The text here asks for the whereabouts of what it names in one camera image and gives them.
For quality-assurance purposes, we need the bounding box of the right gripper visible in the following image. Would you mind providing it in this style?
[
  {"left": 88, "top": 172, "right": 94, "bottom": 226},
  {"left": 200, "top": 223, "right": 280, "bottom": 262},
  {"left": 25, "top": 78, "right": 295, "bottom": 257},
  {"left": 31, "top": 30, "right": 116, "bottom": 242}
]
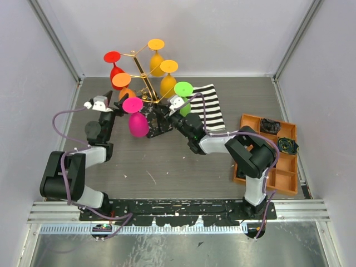
[{"left": 153, "top": 103, "right": 192, "bottom": 140}]

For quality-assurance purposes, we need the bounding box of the orange plastic wine glass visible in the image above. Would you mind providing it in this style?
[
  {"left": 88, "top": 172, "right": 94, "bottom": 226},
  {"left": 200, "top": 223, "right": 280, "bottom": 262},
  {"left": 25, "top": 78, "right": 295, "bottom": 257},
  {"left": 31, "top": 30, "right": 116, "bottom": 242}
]
[{"left": 111, "top": 72, "right": 136, "bottom": 101}]

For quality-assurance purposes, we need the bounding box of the gold wine glass rack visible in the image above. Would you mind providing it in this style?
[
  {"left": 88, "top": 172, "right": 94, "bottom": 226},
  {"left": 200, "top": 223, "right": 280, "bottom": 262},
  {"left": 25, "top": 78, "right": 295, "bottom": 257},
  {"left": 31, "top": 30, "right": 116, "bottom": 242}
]
[{"left": 122, "top": 44, "right": 172, "bottom": 139}]

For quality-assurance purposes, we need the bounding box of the pink plastic wine glass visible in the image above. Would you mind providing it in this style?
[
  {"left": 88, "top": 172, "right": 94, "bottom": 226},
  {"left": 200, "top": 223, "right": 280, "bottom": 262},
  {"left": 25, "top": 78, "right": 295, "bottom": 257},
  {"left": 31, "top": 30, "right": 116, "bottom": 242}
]
[{"left": 122, "top": 97, "right": 149, "bottom": 137}]

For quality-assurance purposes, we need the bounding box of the green plastic wine glass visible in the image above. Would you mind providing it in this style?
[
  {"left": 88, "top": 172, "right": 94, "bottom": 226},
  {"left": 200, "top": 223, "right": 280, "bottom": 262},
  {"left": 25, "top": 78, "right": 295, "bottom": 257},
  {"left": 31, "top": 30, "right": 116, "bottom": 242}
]
[{"left": 174, "top": 81, "right": 194, "bottom": 117}]

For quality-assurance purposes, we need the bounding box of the red plastic wine glass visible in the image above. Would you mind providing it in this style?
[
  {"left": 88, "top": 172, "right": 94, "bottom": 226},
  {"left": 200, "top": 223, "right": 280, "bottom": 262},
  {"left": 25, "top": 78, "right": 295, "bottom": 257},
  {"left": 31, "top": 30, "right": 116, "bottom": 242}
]
[{"left": 103, "top": 51, "right": 123, "bottom": 91}]

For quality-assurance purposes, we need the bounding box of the yellow wine glass cluster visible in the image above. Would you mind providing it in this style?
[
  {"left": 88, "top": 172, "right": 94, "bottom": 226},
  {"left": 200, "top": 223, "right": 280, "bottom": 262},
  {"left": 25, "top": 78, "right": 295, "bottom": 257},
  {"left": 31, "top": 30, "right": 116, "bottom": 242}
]
[{"left": 147, "top": 38, "right": 165, "bottom": 77}]

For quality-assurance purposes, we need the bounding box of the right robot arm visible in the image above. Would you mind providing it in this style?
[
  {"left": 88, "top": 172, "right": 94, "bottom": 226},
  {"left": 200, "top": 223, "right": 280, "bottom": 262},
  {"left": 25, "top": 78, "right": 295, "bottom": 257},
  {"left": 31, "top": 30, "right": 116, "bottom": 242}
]
[{"left": 154, "top": 105, "right": 280, "bottom": 219}]

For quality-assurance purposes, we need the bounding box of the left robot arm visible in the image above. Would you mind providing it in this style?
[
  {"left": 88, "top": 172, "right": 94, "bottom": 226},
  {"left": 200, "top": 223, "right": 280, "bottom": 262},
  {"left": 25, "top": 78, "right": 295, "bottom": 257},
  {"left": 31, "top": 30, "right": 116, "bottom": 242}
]
[{"left": 39, "top": 91, "right": 129, "bottom": 220}]

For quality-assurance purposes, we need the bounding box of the black white striped cloth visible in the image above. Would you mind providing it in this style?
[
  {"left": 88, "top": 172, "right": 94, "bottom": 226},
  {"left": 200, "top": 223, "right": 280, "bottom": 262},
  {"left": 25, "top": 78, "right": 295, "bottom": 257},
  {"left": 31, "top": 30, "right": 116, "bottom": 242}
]
[{"left": 188, "top": 84, "right": 225, "bottom": 132}]

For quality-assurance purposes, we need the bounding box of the rolled dark sock top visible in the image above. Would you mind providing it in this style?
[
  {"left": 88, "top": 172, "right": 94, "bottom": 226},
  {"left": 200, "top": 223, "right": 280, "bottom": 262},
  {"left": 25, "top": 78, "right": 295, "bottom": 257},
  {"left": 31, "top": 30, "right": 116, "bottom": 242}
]
[{"left": 260, "top": 118, "right": 281, "bottom": 135}]

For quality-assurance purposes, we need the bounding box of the rolled dark sock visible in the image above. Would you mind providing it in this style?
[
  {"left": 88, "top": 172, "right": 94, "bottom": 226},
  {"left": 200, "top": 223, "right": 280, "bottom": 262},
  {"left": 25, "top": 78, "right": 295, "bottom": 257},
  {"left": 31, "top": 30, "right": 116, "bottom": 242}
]
[
  {"left": 260, "top": 118, "right": 281, "bottom": 135},
  {"left": 277, "top": 137, "right": 299, "bottom": 155}
]

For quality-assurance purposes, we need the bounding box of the rolled dark sock right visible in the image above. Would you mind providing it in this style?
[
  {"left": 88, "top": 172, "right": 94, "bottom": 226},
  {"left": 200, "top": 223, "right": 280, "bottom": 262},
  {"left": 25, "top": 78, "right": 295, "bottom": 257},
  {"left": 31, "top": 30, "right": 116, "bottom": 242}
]
[{"left": 277, "top": 137, "right": 299, "bottom": 155}]

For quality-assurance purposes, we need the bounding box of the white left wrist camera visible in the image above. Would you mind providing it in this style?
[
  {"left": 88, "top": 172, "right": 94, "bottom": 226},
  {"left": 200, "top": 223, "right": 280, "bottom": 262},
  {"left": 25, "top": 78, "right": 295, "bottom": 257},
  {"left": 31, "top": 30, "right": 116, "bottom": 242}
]
[{"left": 84, "top": 96, "right": 112, "bottom": 112}]

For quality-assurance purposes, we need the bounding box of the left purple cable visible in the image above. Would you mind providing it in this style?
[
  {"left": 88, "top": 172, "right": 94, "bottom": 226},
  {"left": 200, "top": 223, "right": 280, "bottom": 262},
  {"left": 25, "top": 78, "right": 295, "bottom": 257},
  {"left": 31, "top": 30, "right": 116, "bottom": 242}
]
[{"left": 52, "top": 107, "right": 134, "bottom": 241}]

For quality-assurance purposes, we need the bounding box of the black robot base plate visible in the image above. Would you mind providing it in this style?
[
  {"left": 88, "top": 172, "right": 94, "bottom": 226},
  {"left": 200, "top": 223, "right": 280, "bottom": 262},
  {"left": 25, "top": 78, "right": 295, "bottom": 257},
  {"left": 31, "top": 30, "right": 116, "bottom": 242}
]
[{"left": 79, "top": 199, "right": 278, "bottom": 228}]

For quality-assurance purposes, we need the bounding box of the aluminium frame rail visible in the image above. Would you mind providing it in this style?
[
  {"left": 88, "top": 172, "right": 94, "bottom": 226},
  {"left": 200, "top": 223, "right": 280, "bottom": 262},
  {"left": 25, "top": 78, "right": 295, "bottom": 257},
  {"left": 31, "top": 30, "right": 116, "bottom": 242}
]
[{"left": 27, "top": 199, "right": 330, "bottom": 241}]

